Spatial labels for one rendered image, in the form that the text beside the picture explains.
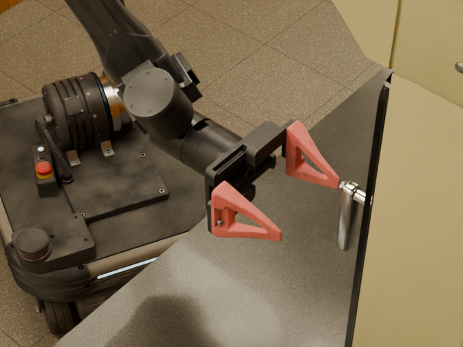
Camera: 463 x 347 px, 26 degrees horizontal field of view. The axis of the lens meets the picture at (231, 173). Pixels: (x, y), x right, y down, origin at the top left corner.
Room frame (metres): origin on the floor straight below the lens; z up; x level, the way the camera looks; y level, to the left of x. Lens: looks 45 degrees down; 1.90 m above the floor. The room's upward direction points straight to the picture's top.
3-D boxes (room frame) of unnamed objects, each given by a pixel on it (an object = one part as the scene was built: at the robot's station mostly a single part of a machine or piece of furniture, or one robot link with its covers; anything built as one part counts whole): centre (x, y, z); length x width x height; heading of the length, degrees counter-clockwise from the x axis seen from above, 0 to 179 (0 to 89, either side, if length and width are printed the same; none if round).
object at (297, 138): (0.75, -0.07, 1.15); 0.09 x 0.07 x 0.07; 49
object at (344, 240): (0.66, -0.13, 1.17); 0.05 x 0.03 x 0.10; 49
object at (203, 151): (0.77, 0.01, 1.15); 0.10 x 0.07 x 0.07; 139
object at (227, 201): (0.70, -0.02, 1.15); 0.09 x 0.07 x 0.07; 49
